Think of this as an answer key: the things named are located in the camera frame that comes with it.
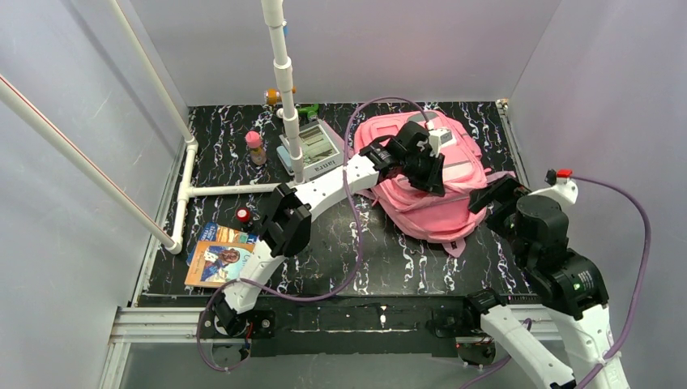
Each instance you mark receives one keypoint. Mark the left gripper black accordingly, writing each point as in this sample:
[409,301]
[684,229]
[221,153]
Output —
[425,168]

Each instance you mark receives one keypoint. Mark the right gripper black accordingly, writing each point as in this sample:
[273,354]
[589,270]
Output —
[494,198]

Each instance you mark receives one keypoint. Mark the pink student backpack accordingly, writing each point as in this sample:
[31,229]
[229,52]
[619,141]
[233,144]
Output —
[430,202]

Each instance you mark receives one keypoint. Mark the grey ianra book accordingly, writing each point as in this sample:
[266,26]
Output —
[322,149]

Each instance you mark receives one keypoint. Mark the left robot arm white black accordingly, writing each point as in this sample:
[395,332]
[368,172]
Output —
[285,228]

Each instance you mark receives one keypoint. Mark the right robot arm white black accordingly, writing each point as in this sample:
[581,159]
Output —
[569,285]

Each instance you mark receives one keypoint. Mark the green white marker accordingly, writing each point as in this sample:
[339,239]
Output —
[309,112]

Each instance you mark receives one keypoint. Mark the light blue eraser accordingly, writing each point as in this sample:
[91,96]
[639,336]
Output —
[285,159]

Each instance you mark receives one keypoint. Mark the pink cap bottle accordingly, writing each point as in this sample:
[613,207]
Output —
[254,143]

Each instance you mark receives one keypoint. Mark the red cap small bottle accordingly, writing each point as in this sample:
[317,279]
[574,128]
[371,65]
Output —
[244,216]

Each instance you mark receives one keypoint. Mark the blue children's book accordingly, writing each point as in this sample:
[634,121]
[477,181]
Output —
[213,232]

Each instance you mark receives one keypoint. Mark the orange children's book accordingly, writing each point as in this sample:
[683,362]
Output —
[200,276]

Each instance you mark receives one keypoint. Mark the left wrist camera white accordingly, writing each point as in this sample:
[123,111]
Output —
[439,138]

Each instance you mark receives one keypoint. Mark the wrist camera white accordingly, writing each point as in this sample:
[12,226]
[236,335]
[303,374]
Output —
[439,138]
[561,187]

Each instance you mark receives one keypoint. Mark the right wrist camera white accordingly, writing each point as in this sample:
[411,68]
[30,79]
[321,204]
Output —
[561,187]

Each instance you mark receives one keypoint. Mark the orange bottle at wall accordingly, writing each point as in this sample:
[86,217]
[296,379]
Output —
[273,96]

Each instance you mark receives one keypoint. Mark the white pvc pipe frame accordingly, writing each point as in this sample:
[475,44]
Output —
[273,14]

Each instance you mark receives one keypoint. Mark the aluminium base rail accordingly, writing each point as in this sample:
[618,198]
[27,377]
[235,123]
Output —
[366,329]

